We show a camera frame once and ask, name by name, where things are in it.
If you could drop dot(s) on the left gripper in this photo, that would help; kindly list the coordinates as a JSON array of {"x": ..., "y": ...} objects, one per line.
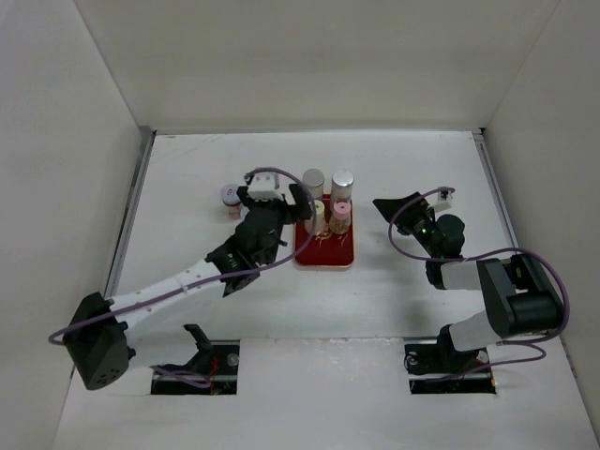
[{"x": 292, "y": 214}]

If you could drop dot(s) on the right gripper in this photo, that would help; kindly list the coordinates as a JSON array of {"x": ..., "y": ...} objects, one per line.
[{"x": 413, "y": 210}]

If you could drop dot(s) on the yellow-green lid spice bottle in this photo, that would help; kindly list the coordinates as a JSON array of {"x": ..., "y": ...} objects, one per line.
[{"x": 316, "y": 222}]

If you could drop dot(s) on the tall jar silver lid front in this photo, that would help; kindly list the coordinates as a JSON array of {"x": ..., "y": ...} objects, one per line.
[{"x": 314, "y": 180}]

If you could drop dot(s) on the tall jar silver lid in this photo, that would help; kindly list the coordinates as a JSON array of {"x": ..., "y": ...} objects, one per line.
[
  {"x": 342, "y": 186},
  {"x": 314, "y": 180}
]

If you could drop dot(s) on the pink lid spice bottle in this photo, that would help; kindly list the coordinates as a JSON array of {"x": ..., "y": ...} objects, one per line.
[{"x": 341, "y": 217}]

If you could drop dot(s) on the tall jar silver lid back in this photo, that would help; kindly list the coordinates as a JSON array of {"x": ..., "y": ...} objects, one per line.
[{"x": 342, "y": 186}]

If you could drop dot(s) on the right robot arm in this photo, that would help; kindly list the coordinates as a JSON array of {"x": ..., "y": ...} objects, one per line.
[{"x": 525, "y": 302}]

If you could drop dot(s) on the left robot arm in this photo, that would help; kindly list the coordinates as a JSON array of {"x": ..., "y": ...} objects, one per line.
[{"x": 107, "y": 337}]

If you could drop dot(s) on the red rectangular serving tray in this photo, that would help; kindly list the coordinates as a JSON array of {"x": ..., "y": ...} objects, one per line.
[{"x": 329, "y": 250}]

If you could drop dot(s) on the sauce jar white lid back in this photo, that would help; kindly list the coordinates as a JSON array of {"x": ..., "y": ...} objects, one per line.
[{"x": 231, "y": 200}]

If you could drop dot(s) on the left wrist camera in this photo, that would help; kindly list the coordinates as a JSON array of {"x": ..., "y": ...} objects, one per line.
[{"x": 264, "y": 187}]

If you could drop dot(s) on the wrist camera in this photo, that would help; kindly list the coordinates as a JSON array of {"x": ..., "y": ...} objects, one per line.
[
  {"x": 264, "y": 187},
  {"x": 444, "y": 199}
]

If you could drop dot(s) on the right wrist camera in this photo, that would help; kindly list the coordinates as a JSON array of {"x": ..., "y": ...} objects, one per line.
[{"x": 444, "y": 199}]

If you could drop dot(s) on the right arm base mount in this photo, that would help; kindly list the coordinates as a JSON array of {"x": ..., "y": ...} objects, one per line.
[{"x": 430, "y": 375}]

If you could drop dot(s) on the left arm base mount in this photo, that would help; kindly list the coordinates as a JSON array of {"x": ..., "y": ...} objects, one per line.
[{"x": 212, "y": 370}]

